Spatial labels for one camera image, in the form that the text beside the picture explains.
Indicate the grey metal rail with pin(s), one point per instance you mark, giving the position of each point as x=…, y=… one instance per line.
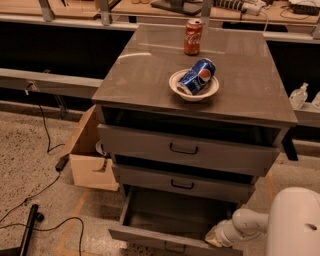
x=64, y=85

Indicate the cardboard box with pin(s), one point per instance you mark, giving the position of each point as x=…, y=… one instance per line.
x=89, y=165

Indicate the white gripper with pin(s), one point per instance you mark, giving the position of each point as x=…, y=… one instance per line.
x=222, y=233

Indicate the grey drawer cabinet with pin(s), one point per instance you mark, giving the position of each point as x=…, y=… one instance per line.
x=250, y=107

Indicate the grey drawer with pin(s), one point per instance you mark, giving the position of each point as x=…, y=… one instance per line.
x=183, y=183
x=189, y=151
x=172, y=222

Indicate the white bowl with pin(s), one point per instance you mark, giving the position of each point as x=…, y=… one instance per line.
x=209, y=90

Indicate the red Coca-Cola can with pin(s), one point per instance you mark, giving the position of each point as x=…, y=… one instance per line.
x=193, y=33

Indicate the grey middle drawer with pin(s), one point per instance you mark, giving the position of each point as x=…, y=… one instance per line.
x=183, y=183

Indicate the black metal stand base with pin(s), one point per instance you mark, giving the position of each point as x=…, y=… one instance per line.
x=22, y=249

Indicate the clear plastic bottle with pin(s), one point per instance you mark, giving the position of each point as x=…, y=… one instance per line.
x=299, y=96

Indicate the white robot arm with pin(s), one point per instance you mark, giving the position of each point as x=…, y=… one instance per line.
x=292, y=225

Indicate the grey bottom drawer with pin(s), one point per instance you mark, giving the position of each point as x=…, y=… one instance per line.
x=172, y=222

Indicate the blue Pepsi can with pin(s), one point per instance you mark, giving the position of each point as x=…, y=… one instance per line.
x=197, y=76

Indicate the grey top drawer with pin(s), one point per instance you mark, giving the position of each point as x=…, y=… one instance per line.
x=189, y=151

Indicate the white power strip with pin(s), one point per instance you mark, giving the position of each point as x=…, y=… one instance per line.
x=238, y=5

